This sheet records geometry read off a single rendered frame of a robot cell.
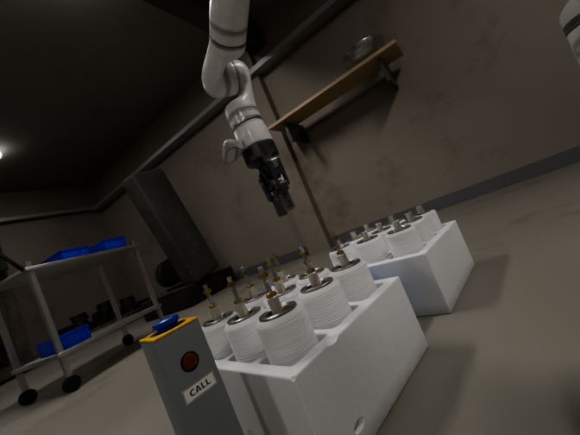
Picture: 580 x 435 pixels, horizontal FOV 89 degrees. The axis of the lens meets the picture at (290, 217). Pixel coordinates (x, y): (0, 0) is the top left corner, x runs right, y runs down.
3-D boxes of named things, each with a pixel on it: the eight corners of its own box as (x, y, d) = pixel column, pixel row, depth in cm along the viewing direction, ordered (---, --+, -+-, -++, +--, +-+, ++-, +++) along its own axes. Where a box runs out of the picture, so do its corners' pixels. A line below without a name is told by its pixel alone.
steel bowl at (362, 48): (394, 58, 281) (387, 43, 281) (384, 44, 246) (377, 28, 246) (356, 83, 302) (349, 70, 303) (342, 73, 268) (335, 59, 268)
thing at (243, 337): (281, 379, 68) (252, 306, 69) (306, 386, 61) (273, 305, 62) (248, 406, 62) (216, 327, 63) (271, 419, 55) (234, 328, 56)
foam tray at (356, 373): (429, 346, 70) (399, 275, 70) (340, 496, 42) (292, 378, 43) (314, 344, 97) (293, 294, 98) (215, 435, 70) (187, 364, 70)
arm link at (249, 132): (224, 167, 66) (213, 141, 66) (269, 151, 69) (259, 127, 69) (225, 150, 57) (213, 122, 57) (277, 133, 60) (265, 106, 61)
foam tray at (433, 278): (475, 264, 109) (455, 219, 110) (451, 313, 80) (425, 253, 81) (382, 281, 135) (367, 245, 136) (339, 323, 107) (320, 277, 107)
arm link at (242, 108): (265, 129, 69) (230, 138, 65) (239, 72, 70) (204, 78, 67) (274, 113, 63) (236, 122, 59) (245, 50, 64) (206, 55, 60)
